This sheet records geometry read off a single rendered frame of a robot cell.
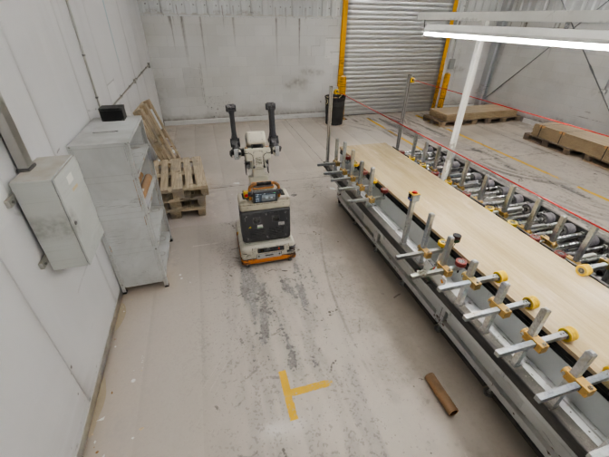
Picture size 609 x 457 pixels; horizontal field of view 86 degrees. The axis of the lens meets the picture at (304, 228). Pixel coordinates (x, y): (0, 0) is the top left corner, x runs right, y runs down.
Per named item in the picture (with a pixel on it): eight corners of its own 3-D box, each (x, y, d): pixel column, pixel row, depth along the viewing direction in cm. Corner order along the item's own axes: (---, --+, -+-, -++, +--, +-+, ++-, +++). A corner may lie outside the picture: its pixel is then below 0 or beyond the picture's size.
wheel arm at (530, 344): (497, 358, 170) (500, 354, 168) (492, 353, 173) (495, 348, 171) (571, 337, 182) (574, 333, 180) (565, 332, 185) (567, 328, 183)
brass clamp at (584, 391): (583, 398, 154) (588, 393, 151) (557, 373, 164) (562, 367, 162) (593, 395, 155) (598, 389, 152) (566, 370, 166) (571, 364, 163)
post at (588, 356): (548, 412, 174) (593, 355, 148) (543, 405, 177) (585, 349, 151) (554, 410, 175) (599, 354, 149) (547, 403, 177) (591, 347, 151)
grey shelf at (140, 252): (122, 294, 334) (64, 147, 250) (135, 245, 406) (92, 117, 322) (169, 286, 344) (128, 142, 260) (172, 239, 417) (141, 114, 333)
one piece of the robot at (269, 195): (281, 203, 348) (283, 189, 330) (248, 207, 340) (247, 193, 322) (279, 195, 354) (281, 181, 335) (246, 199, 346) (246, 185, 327)
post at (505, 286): (480, 339, 215) (507, 285, 189) (477, 335, 218) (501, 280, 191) (485, 337, 216) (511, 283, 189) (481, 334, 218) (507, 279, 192)
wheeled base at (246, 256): (296, 258, 382) (296, 241, 368) (242, 267, 367) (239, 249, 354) (284, 228, 436) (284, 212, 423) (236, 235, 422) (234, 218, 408)
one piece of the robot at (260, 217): (291, 246, 379) (290, 180, 334) (244, 253, 367) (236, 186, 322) (285, 230, 407) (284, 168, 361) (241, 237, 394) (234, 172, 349)
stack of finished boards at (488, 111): (516, 115, 933) (518, 109, 924) (446, 121, 869) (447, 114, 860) (496, 109, 994) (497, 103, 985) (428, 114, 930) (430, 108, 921)
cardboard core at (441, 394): (449, 411, 231) (425, 374, 255) (447, 417, 235) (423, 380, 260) (459, 408, 233) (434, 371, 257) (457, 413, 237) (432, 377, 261)
